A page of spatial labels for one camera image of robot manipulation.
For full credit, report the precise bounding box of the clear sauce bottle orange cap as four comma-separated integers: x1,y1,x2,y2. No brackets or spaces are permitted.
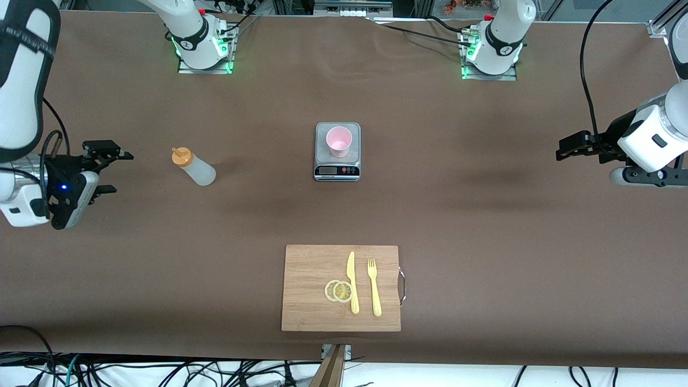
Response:
171,147,217,187

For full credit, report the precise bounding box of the pink plastic cup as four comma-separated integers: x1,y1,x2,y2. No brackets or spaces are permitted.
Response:
326,126,354,159

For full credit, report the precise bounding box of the brown table cover sheet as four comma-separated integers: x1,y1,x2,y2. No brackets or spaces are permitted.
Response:
0,10,688,371

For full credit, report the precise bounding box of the orange toy food item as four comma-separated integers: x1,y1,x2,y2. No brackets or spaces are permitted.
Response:
443,0,485,15

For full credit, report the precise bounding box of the silver digital kitchen scale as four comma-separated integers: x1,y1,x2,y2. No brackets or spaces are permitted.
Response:
314,122,361,182

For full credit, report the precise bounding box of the yellow plastic fork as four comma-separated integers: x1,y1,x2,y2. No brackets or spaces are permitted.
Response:
367,258,383,317

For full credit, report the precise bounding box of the yellow plastic knife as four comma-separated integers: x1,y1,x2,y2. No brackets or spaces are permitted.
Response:
347,251,360,315

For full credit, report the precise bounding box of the white power strip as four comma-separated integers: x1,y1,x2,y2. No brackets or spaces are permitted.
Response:
313,0,393,18

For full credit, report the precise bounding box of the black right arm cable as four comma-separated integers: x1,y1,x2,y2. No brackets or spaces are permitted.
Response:
39,97,71,163

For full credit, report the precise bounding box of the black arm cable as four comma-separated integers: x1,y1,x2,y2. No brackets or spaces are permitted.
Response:
579,0,614,141
39,97,71,163

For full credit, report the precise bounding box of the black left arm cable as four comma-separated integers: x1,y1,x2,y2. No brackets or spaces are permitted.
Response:
579,0,614,141

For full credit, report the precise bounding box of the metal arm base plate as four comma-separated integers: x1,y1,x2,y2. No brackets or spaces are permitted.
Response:
177,24,238,75
460,27,518,82

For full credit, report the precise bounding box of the aluminium frame profile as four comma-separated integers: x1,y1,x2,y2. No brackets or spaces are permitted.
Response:
647,0,688,38

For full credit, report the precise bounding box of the teal cable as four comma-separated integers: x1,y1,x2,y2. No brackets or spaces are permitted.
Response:
63,354,82,387

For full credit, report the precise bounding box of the wooden cutting board metal handle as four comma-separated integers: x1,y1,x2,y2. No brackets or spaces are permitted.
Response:
281,245,407,332

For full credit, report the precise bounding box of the wooden post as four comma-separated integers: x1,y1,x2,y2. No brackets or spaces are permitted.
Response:
310,345,345,387

